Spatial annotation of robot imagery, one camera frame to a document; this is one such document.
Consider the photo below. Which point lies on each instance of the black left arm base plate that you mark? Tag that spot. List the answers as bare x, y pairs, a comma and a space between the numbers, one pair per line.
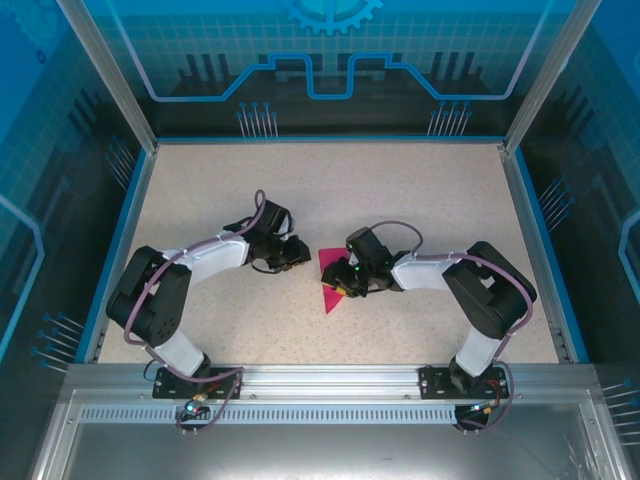
167, 385

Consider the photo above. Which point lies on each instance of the blue-edged aluminium side rail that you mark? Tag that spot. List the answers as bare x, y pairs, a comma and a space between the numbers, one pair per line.
540, 250
119, 250

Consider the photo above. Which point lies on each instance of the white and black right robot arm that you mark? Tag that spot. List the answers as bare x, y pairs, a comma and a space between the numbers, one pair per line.
420, 275

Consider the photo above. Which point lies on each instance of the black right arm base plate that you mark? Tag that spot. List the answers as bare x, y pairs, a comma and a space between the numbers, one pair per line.
435, 382

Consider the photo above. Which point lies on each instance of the aluminium frame post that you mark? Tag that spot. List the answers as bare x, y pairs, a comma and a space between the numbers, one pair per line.
549, 75
112, 75

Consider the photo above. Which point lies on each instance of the magenta cloth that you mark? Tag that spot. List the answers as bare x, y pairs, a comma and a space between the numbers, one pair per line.
331, 302

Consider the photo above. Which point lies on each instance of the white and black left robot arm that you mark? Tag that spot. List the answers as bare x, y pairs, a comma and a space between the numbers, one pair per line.
220, 257

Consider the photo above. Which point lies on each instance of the aluminium mounting rail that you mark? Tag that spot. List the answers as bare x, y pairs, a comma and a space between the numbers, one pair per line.
325, 382

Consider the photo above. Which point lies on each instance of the grey metal tray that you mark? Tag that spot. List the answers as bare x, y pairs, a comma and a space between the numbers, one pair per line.
320, 450

